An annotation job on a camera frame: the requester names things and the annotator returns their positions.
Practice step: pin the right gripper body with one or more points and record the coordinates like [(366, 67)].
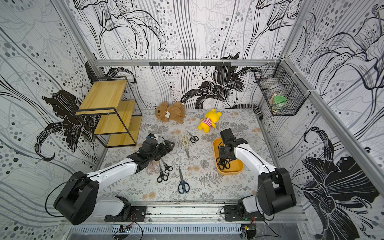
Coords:
[(225, 153)]

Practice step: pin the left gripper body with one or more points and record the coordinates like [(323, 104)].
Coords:
[(152, 156)]

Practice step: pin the all black scissors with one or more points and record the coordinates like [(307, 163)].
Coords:
[(223, 164)]

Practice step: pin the cream kitchen scissors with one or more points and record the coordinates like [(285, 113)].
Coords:
[(184, 141)]

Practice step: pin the black scissors short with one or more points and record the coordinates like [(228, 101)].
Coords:
[(168, 168)]

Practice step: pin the small black scissors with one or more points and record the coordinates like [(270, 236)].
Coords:
[(193, 138)]

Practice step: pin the black scissors long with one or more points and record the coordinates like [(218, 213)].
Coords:
[(162, 176)]

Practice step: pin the blue handled scissors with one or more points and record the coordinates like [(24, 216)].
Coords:
[(183, 186)]

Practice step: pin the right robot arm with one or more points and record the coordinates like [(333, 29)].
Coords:
[(275, 191)]

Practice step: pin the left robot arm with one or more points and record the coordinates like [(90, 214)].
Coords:
[(79, 199)]

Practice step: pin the pink scissors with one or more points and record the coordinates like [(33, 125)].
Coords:
[(152, 168)]

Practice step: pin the yellow storage box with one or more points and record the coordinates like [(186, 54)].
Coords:
[(236, 165)]

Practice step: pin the brown teddy bear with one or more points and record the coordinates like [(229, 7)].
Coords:
[(175, 112)]

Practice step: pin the yellow plush bear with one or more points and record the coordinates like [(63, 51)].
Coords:
[(210, 120)]

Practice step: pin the wooden tiered shelf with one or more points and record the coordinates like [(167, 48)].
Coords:
[(113, 99)]

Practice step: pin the green lidded jar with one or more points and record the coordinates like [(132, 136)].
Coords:
[(278, 103)]

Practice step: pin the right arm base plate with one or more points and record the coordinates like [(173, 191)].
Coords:
[(233, 213)]

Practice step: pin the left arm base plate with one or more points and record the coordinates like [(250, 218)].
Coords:
[(129, 213)]

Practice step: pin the black wire basket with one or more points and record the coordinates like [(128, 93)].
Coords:
[(273, 79)]

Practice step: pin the black wall hook rail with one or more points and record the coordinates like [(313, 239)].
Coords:
[(189, 63)]

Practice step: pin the white cable duct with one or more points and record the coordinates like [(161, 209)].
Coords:
[(160, 229)]

